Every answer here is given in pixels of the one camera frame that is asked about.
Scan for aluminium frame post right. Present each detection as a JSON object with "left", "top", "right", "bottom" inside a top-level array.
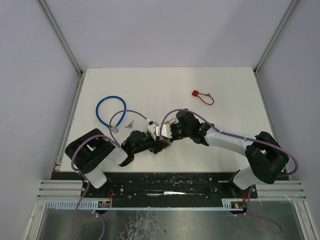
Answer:
[{"left": 253, "top": 0, "right": 300, "bottom": 76}]

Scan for aluminium frame post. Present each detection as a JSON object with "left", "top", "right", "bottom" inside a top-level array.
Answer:
[
  {"left": 253, "top": 0, "right": 300, "bottom": 76},
  {"left": 37, "top": 0, "right": 83, "bottom": 76}
]

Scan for blue lock keys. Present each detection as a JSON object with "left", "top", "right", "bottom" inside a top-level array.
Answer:
[{"left": 125, "top": 120, "right": 134, "bottom": 129}]

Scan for large brass padlock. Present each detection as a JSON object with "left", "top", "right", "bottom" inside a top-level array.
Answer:
[{"left": 163, "top": 139, "right": 172, "bottom": 149}]

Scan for grey slotted cable duct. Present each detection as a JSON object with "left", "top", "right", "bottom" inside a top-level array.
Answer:
[{"left": 46, "top": 199, "right": 245, "bottom": 213}]

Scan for blue cable lock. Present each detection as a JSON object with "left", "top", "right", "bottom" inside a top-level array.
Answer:
[{"left": 95, "top": 95, "right": 127, "bottom": 133}]

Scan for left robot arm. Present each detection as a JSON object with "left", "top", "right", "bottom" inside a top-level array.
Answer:
[{"left": 64, "top": 128, "right": 170, "bottom": 189}]

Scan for purple cable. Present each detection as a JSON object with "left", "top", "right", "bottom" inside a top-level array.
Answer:
[
  {"left": 160, "top": 108, "right": 300, "bottom": 235},
  {"left": 71, "top": 109, "right": 151, "bottom": 240}
]

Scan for red cable padlock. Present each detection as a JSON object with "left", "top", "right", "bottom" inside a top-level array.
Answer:
[{"left": 191, "top": 90, "right": 215, "bottom": 106}]

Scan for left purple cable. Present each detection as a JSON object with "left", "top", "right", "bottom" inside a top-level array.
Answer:
[{"left": 71, "top": 109, "right": 151, "bottom": 240}]

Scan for aluminium frame post left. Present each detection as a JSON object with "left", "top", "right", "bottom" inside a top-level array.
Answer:
[{"left": 37, "top": 0, "right": 83, "bottom": 76}]

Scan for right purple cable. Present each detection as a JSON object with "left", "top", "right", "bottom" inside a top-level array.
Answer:
[{"left": 160, "top": 108, "right": 300, "bottom": 235}]

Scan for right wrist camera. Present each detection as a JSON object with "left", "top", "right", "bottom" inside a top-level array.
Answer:
[{"left": 158, "top": 124, "right": 172, "bottom": 139}]

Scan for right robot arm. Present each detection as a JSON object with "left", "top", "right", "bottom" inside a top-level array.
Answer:
[{"left": 170, "top": 110, "right": 289, "bottom": 190}]

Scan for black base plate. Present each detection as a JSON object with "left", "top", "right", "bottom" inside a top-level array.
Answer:
[{"left": 51, "top": 171, "right": 258, "bottom": 209}]

